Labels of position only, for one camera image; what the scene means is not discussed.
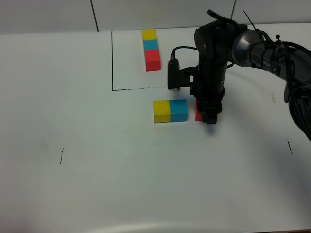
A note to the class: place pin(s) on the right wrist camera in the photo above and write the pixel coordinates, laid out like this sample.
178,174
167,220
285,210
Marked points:
178,78

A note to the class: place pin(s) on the black grey right arm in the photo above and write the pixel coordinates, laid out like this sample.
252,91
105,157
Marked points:
224,43

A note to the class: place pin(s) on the yellow template cube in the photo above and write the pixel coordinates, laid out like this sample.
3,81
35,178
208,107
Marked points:
149,35

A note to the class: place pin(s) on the red template cube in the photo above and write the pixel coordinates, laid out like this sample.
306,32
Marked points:
152,60

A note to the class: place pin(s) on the blue template cube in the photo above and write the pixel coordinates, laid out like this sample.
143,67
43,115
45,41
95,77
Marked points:
150,45

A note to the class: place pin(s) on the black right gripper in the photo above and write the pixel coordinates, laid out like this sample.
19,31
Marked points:
209,99

